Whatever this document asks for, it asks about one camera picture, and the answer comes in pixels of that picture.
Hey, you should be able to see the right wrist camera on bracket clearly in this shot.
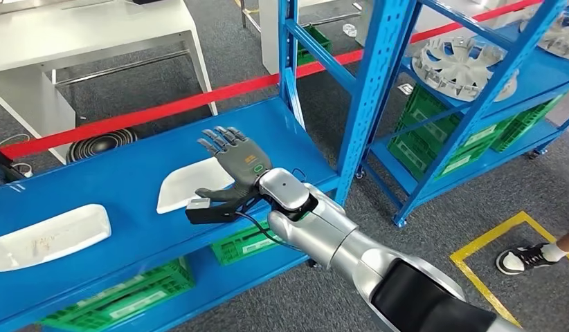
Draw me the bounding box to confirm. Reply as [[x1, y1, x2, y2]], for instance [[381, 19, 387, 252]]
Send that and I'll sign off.
[[185, 196, 262, 225]]

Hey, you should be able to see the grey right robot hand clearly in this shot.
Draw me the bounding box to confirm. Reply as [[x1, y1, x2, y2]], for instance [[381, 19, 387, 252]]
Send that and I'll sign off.
[[195, 126, 274, 203]]

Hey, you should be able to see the blue steel shelf rack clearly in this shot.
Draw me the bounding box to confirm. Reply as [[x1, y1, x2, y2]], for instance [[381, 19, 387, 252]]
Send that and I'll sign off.
[[362, 0, 569, 229], [0, 0, 421, 332]]

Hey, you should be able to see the white mirror shell with scribble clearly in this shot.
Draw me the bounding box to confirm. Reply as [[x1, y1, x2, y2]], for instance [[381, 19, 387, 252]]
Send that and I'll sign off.
[[0, 203, 112, 273]]

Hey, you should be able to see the red barrier belt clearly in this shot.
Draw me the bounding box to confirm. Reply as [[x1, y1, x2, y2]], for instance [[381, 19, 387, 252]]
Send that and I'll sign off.
[[0, 0, 542, 161]]

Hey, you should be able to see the green plastic crate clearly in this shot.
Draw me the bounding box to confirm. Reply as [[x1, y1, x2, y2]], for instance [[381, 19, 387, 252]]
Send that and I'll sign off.
[[394, 84, 515, 154], [296, 25, 334, 66], [493, 93, 566, 143], [386, 133, 494, 183], [210, 219, 292, 268], [38, 256, 197, 332], [491, 123, 542, 154]]

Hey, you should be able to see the grey wheel cover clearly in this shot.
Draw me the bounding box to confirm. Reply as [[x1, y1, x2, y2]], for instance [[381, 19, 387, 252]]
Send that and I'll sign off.
[[411, 35, 519, 102], [519, 9, 569, 63]]

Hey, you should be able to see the white table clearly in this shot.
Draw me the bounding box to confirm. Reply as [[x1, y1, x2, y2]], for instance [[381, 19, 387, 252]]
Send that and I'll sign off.
[[0, 0, 220, 166], [259, 0, 374, 77]]

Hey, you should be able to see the black ribbed round base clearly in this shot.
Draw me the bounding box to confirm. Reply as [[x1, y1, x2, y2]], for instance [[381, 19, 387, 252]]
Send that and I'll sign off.
[[65, 128, 138, 165]]

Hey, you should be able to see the person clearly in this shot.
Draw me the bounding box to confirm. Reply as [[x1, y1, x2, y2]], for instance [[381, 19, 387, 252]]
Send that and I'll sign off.
[[495, 196, 569, 277]]

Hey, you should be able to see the black camera cable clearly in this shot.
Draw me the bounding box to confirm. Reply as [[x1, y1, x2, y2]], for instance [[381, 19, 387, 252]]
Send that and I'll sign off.
[[234, 168, 309, 254]]

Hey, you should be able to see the white car mirror shell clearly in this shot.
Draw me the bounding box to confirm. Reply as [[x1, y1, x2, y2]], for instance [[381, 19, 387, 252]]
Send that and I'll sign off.
[[156, 156, 236, 215]]

